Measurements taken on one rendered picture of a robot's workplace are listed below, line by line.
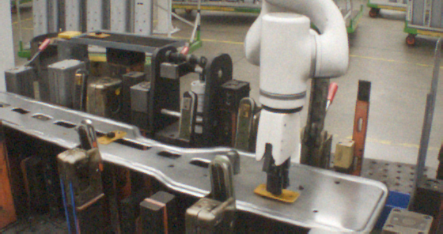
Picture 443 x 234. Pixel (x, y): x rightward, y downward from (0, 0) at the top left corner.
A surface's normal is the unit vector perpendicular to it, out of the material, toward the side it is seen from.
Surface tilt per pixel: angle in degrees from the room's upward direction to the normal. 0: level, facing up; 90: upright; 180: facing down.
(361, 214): 0
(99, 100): 90
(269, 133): 85
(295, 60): 89
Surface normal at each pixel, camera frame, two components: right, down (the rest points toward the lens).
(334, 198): 0.01, -0.94
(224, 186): -0.49, 0.48
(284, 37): -0.13, 0.33
